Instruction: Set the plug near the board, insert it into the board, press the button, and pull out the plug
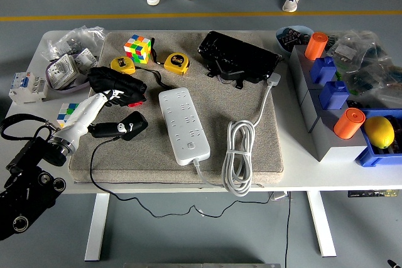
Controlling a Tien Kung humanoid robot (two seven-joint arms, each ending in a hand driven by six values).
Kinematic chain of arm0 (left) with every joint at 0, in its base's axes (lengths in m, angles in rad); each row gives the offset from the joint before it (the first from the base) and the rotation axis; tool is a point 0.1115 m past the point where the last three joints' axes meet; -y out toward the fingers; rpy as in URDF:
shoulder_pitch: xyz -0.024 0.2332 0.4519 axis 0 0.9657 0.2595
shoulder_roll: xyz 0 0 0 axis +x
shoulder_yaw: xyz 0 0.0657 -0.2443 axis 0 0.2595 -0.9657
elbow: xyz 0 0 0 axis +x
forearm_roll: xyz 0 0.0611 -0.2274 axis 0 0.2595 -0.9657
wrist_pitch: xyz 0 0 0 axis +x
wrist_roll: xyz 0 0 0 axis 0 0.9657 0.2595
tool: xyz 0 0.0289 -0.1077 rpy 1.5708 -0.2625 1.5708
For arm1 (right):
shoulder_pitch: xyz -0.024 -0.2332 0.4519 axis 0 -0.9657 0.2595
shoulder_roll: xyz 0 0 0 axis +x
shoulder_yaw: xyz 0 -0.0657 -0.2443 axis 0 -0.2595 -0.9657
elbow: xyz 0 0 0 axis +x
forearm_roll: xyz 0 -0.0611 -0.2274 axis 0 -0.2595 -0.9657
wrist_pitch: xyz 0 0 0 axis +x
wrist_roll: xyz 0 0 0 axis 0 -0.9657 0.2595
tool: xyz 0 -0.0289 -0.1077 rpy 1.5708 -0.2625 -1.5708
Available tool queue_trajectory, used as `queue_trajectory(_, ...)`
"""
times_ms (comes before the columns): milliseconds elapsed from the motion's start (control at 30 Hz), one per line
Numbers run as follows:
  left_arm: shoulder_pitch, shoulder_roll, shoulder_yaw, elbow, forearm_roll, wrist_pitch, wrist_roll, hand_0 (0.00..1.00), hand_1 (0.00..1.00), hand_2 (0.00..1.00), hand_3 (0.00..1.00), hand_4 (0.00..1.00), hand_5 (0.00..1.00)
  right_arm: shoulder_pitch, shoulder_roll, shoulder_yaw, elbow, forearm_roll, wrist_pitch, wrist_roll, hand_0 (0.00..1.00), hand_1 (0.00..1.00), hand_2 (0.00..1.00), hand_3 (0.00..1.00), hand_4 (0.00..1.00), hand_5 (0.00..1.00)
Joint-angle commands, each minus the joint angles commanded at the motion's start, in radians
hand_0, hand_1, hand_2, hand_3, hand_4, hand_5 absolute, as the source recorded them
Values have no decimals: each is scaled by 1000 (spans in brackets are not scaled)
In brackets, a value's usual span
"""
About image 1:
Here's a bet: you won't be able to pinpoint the yellow lemon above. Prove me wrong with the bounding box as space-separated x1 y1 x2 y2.
364 116 395 149

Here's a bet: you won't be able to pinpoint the small Rubik's cube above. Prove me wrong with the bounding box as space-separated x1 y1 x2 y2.
57 102 80 129

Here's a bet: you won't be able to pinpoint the white circuit breaker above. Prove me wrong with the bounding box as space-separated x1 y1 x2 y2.
8 72 48 105

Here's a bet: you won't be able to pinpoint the yellow tape measure round label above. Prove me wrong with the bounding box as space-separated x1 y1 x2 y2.
163 52 192 76

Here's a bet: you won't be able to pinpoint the blue plastic block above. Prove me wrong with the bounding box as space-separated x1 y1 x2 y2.
310 56 339 85
318 80 350 111

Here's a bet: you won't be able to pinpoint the hanging black cable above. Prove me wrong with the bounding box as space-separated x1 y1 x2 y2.
284 191 293 268

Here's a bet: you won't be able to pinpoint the black plug adapter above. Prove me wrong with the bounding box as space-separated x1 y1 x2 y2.
119 110 149 142

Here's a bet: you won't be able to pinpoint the clear bag of components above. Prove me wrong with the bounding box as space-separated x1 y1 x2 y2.
326 30 393 73
342 60 402 109

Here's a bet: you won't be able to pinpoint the orange cylinder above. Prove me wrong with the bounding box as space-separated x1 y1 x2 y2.
333 107 366 140
304 31 329 61

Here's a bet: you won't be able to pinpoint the black cloth bag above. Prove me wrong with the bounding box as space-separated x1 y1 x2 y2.
87 66 148 108

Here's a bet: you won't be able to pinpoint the thin black adapter cord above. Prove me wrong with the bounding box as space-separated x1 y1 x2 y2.
90 136 283 218

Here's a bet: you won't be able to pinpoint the yellow tape measure black clip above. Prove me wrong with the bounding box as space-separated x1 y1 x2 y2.
109 56 136 75

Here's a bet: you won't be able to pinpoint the grey block holder box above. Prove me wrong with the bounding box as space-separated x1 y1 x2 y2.
288 44 368 163

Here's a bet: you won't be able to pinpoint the grey-brown mat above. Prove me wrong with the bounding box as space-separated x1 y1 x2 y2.
68 31 285 186

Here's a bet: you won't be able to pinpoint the large Rubik's cube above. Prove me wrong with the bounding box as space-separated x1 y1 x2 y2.
123 34 152 65

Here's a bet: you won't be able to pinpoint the dark circuit boards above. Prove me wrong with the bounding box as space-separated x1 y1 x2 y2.
278 28 312 46

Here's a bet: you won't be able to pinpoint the black tape measure strap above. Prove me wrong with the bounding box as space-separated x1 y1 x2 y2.
149 37 165 65
134 66 176 90

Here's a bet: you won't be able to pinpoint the black ribbed device case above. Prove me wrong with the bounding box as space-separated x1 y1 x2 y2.
197 31 283 90

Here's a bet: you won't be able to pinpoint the light blue bowl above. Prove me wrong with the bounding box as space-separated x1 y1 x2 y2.
275 25 315 55

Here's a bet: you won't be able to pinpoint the clear bag of parts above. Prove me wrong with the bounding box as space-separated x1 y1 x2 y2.
46 26 107 62

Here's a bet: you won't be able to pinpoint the white table leg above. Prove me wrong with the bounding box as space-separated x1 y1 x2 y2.
84 192 111 262
306 191 337 258

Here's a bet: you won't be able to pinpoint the white power strip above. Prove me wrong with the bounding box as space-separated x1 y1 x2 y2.
158 87 211 166

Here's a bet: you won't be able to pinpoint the white wall socket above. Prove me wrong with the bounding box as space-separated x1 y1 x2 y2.
50 53 79 88
74 47 99 71

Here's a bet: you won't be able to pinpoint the white power strip cable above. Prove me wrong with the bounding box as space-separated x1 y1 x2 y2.
192 72 282 198

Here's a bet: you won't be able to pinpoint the lavender bowl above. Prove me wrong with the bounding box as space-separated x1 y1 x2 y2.
45 57 92 93

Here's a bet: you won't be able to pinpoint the black table control panel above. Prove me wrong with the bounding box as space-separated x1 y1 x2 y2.
347 189 397 198

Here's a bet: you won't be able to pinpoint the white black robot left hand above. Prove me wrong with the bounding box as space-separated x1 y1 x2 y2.
58 88 135 148

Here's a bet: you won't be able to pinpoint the blue storage bin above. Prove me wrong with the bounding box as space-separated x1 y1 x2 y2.
354 107 402 168

